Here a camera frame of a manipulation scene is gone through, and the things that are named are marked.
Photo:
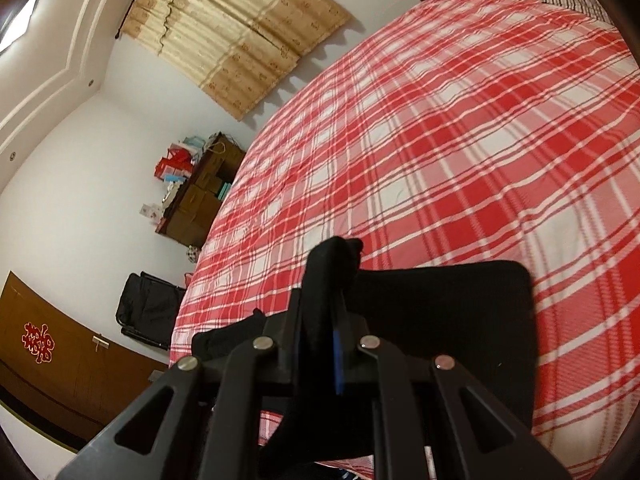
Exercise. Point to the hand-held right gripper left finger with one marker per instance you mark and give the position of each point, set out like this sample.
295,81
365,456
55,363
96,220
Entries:
285,355

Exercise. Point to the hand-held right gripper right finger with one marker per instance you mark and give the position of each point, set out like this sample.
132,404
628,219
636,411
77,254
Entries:
340,360

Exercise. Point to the black pants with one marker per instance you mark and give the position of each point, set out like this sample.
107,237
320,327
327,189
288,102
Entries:
450,310

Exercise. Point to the small red bag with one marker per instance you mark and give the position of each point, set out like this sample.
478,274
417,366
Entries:
189,278

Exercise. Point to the floral bag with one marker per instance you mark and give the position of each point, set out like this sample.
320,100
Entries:
192,253

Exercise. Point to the black folding bag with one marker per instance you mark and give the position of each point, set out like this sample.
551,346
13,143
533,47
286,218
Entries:
150,305

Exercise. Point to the brown wooden desk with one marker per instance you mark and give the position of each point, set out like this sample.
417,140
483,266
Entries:
195,210

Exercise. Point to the teal box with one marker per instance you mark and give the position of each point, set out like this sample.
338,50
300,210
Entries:
223,190

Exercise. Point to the brown wooden door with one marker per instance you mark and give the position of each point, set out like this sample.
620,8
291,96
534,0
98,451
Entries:
100,375

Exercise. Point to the white picture box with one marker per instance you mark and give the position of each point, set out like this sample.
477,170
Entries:
151,212

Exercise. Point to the blue and white box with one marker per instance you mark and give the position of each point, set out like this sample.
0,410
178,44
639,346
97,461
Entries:
176,178

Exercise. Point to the red gift bag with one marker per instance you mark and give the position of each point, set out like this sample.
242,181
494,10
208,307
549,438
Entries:
170,165

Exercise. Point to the light blue paper bag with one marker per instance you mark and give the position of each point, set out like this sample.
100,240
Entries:
194,143

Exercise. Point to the red paper door ornament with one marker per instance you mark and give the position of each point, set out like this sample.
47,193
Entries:
39,342

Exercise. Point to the bed with red plaid sheet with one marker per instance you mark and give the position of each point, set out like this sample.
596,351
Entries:
450,135

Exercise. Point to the beige window curtain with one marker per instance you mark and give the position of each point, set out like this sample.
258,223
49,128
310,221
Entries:
240,35

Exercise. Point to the bright ceiling lamp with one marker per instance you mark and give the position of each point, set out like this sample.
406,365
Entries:
20,22

